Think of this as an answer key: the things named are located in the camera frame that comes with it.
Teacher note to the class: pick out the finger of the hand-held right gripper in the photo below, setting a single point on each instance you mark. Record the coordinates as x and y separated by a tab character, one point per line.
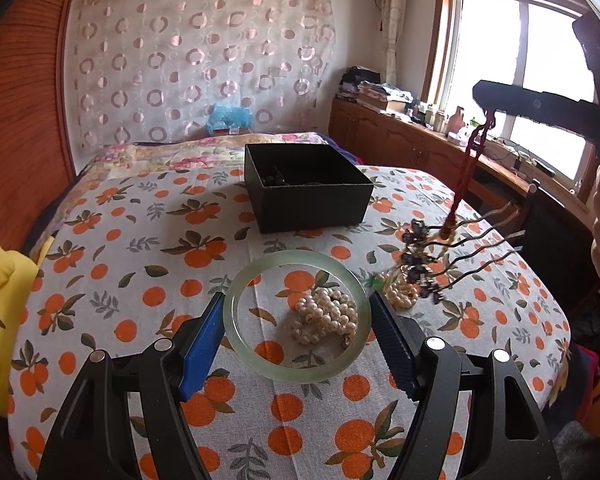
535	104

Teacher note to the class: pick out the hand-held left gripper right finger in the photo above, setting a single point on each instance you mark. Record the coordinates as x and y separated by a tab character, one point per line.
394	342

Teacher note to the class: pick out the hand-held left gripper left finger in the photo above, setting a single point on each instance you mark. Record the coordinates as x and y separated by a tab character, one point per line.
200	347

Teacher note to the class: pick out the pale green jade bangle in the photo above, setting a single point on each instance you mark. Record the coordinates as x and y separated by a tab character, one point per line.
232	330

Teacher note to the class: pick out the black cardboard box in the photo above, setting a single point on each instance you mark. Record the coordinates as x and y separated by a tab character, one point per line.
310	200

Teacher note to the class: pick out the wooden framed window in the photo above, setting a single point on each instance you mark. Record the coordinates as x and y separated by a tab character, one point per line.
490	50

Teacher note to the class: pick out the purple flower hair comb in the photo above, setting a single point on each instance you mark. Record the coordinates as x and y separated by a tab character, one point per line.
432	260

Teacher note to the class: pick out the orange fruit print tablecloth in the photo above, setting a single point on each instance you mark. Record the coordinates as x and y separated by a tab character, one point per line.
145	270

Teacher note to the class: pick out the row of small bottles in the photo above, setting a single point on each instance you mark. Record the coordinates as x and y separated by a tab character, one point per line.
440	117

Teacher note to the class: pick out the wooden cabinet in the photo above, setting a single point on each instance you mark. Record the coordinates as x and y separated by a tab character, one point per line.
405	142

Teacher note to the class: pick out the black chair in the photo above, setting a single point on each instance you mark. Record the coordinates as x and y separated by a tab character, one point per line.
555	245

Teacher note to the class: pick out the stack of books and clothes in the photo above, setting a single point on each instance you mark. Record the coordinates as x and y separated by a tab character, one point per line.
375	90

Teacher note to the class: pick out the white patterned window curtain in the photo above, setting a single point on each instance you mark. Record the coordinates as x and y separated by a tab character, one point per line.
391	25

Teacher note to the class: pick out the floral quilt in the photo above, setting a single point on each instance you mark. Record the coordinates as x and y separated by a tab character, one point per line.
190	152

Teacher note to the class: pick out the yellow cloth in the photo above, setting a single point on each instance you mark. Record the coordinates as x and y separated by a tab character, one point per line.
5	300

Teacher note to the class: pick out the blue plastic bag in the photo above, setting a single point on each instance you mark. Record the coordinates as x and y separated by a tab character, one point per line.
228	117

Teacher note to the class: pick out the pink circle pattern curtain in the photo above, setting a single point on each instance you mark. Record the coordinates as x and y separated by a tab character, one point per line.
200	60

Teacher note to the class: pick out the red-brown wooden wardrobe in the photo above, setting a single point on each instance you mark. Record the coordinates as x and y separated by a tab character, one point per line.
25	110

